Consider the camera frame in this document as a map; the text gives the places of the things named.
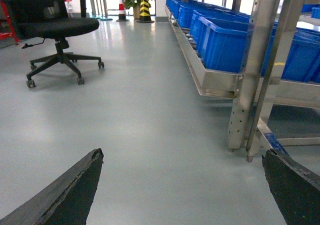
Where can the yellow black traffic cone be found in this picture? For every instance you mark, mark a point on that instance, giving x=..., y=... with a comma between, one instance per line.
x=144, y=12

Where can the red white traffic cone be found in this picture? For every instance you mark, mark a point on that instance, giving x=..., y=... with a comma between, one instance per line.
x=122, y=12

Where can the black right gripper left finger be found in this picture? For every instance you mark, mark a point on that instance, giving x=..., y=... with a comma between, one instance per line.
x=67, y=200

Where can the black office chair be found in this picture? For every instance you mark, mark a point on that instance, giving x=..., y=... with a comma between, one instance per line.
x=49, y=19

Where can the steel shelf rack with bins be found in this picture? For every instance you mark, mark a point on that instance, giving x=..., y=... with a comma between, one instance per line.
x=259, y=86

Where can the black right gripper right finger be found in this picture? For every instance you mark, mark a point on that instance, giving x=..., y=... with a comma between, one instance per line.
x=295, y=188

